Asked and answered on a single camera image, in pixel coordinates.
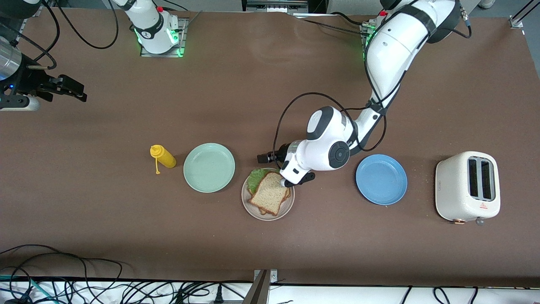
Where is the green lettuce leaf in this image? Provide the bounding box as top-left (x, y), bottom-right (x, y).
top-left (246, 168), bottom-right (269, 195)

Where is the brown bread slice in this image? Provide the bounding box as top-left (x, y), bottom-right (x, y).
top-left (248, 171), bottom-right (290, 217)
top-left (250, 186), bottom-right (292, 216)

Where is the yellow mustard squeeze bottle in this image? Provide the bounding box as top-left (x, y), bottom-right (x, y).
top-left (150, 144), bottom-right (177, 175)

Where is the beige plate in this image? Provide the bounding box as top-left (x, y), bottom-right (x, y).
top-left (241, 168), bottom-right (295, 221)

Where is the mint green plate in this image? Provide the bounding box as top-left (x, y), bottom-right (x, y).
top-left (183, 143), bottom-right (236, 193)

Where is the blue plate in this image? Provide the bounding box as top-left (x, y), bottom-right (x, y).
top-left (355, 154), bottom-right (408, 206)

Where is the white toaster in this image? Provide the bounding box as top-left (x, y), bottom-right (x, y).
top-left (435, 151), bottom-right (502, 226)

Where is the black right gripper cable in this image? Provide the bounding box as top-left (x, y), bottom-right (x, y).
top-left (0, 0), bottom-right (60, 71)

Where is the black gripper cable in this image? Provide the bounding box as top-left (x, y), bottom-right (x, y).
top-left (0, 0), bottom-right (60, 71)
top-left (273, 92), bottom-right (387, 167)

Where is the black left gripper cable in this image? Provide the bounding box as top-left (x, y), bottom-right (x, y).
top-left (273, 92), bottom-right (387, 167)

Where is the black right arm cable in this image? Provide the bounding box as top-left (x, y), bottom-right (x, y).
top-left (55, 0), bottom-right (120, 50)

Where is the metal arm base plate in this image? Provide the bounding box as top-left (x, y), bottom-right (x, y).
top-left (360, 23), bottom-right (374, 63)
top-left (140, 18), bottom-right (186, 58)

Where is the grey metal stand bracket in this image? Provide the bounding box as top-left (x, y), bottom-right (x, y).
top-left (242, 269), bottom-right (278, 304)

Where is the black braided base cable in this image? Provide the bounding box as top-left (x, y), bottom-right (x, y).
top-left (291, 12), bottom-right (372, 36)

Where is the black cable loop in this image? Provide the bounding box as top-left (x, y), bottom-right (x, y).
top-left (0, 244), bottom-right (127, 304)

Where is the teal cable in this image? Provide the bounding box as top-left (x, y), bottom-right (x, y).
top-left (0, 274), bottom-right (55, 304)

